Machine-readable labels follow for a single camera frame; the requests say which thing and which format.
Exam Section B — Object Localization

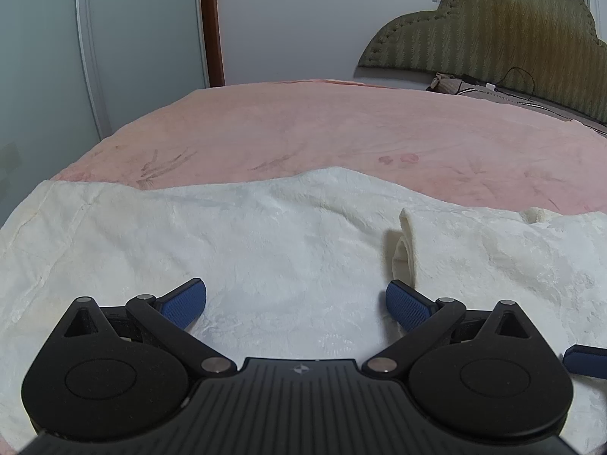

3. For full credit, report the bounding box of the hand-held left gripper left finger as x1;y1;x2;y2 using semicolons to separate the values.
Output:
61;278;238;379

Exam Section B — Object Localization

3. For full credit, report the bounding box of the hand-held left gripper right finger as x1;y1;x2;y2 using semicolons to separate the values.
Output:
361;280;544;375

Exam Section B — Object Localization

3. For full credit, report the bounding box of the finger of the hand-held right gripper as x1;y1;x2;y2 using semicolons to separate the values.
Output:
563;344;607;381

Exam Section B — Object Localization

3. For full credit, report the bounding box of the white towel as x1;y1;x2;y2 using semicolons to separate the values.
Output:
0;166;607;452

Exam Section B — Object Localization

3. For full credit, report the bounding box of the pink blanket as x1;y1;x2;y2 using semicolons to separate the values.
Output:
49;78;607;215

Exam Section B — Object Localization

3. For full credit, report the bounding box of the brown pillow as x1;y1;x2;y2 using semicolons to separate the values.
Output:
425;71;607;134

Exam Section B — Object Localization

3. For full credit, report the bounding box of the pale sliding-door wardrobe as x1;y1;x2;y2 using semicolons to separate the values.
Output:
0;0;210;228

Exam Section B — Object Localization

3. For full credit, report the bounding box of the olive padded headboard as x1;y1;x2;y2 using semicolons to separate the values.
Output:
357;0;607;122

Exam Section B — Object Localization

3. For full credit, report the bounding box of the white charger cable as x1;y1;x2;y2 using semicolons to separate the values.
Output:
456;74;497;96

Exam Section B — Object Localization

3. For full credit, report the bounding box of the black cable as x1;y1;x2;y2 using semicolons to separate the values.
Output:
493;66;570;111

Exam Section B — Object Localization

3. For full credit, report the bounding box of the brown wooden door frame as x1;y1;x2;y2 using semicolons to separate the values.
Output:
198;0;226;89

